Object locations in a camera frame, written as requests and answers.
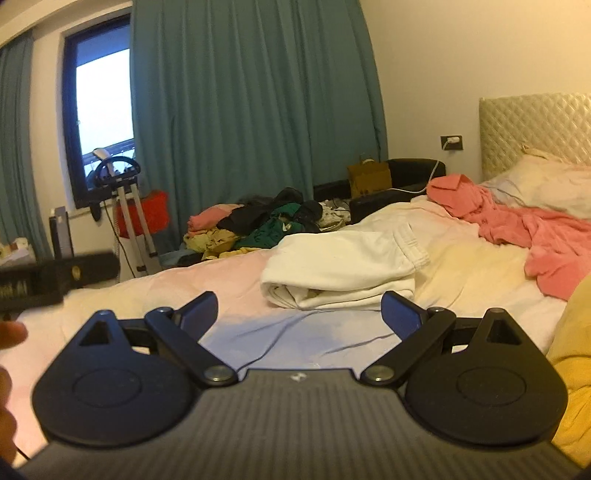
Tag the white sweatpants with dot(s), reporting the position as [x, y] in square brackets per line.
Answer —
[341, 258]

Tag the narrow teal curtain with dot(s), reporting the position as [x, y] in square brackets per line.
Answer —
[16, 138]

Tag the folded pink clothes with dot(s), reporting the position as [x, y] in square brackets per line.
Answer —
[207, 217]

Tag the red bag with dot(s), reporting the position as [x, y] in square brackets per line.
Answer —
[154, 212]

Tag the crumpled yellow clothes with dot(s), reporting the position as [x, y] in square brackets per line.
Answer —
[212, 240]

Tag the yellow cloth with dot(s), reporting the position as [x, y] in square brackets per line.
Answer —
[575, 360]

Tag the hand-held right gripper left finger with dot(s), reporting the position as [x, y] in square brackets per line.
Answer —
[203, 310]

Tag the white patterned cloth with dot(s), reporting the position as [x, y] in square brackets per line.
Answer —
[331, 217]

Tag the black flat panel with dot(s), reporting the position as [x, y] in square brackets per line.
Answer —
[61, 233]

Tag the wall socket with charger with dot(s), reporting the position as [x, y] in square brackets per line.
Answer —
[451, 141]

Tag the black clothes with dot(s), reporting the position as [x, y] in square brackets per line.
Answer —
[249, 212]

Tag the pale paper clutter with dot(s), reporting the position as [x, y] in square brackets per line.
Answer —
[14, 253]

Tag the pink cloth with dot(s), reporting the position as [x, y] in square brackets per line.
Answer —
[531, 230]

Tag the person's left hand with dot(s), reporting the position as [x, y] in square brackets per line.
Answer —
[10, 334]

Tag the green garment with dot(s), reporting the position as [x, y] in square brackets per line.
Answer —
[268, 233]

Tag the pale pillow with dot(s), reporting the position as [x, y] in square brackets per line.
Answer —
[545, 184]

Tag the wide teal curtain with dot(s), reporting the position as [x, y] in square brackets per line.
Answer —
[254, 92]

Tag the black sofa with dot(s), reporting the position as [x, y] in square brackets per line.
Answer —
[411, 173]

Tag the quilted cream headboard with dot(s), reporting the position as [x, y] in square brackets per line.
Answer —
[531, 124]

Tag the brown bag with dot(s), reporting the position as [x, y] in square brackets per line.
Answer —
[369, 180]

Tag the bed with pale sheet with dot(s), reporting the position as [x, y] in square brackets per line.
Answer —
[461, 267]

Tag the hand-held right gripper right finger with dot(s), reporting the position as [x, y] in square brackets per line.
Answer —
[400, 314]

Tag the white framed exercise machine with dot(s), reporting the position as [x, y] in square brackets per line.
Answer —
[115, 173]

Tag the dark framed window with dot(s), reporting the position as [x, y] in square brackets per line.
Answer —
[101, 92]

